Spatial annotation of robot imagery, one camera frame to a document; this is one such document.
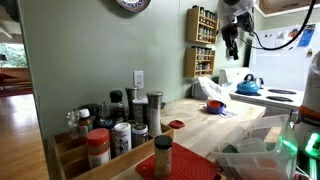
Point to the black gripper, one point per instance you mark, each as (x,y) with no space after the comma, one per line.
(230,35)

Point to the white paper bag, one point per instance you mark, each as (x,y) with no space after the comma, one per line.
(215,90)

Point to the white electric stove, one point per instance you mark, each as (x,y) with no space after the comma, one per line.
(253,98)

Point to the white paper note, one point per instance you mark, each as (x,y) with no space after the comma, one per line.
(280,36)

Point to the grey-blue box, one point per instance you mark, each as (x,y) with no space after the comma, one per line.
(199,91)

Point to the white refrigerator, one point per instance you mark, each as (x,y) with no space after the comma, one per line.
(283,70)

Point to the orange plastic cup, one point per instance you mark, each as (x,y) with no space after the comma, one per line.
(214,104)

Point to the black stove burner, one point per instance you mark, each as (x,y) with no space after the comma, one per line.
(282,91)
(279,98)

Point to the blue paper sheet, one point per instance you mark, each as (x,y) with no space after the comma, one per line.
(306,36)

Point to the clear plastic tub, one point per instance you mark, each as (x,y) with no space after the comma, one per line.
(251,146)

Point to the green lid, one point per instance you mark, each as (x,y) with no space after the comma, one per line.
(230,149)

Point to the tall steel pepper grinder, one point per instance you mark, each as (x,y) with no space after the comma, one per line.
(155,116)

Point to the dark steel grinder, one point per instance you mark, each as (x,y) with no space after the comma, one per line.
(130,96)

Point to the large clear plastic bin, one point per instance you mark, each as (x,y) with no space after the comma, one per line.
(260,163)

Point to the red silicone mat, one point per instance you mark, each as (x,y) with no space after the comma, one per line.
(190,165)

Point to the dark-lid glass spice jar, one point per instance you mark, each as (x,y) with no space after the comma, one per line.
(140,135)

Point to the black-lid tan spice jar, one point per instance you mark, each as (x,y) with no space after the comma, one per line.
(163,160)

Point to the black-cap glass bottle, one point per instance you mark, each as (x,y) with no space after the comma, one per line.
(116,106)

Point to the white spice shaker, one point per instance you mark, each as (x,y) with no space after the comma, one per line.
(122,140)

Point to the blue-lid jar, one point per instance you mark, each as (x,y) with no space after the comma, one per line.
(106,124)

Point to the black jar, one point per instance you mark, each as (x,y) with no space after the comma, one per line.
(95,111)

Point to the white-cap brown spice bottle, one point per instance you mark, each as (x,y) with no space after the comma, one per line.
(85,123)

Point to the orange-lid spice jar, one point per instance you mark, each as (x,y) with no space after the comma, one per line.
(98,148)

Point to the wooden spice tray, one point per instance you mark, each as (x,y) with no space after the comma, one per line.
(110,166)

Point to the clear glass bottle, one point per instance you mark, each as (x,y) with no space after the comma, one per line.
(72,123)

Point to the brown wooden bench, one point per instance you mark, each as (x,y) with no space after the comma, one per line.
(15,78)

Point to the white wall outlet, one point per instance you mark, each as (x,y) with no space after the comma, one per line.
(138,79)

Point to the decorative patterned wall plate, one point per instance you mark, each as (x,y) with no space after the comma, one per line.
(133,4)

